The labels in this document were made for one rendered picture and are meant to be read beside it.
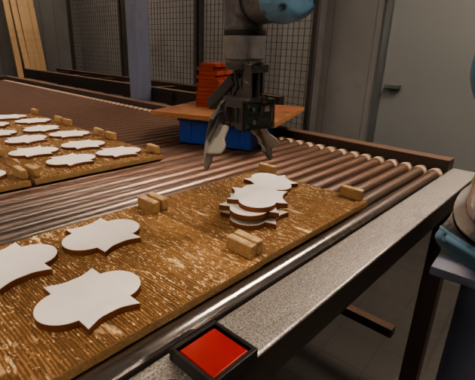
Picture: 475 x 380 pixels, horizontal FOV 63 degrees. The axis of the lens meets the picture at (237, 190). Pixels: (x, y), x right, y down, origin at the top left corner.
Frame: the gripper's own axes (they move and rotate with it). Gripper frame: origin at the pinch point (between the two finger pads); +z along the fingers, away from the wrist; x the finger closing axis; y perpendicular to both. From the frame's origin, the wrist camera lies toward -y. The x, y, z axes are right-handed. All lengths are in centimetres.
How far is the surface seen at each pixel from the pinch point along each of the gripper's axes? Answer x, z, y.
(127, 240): -24.1, 9.9, 2.6
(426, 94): 261, 14, -139
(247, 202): 0.3, 7.1, 3.6
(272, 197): 6.7, 7.3, 3.2
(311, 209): 17.2, 12.2, 3.8
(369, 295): 120, 109, -56
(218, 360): -22.1, 11.6, 33.8
